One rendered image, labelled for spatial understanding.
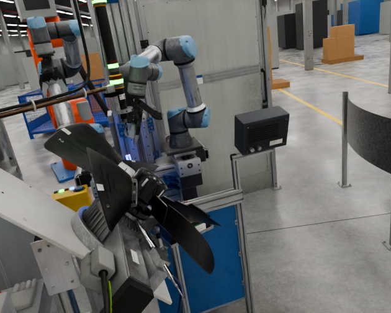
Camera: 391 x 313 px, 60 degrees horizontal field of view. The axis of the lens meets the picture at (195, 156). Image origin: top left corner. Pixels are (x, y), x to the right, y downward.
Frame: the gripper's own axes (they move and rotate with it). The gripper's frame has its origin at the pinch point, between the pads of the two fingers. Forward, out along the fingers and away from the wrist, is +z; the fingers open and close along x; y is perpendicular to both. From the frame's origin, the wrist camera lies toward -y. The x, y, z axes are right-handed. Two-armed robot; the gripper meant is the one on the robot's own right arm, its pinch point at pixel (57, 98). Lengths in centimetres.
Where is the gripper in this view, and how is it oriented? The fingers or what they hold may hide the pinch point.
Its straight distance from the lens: 170.5
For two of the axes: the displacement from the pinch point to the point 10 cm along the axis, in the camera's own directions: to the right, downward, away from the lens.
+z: 1.4, 9.3, 3.4
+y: -3.0, -2.8, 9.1
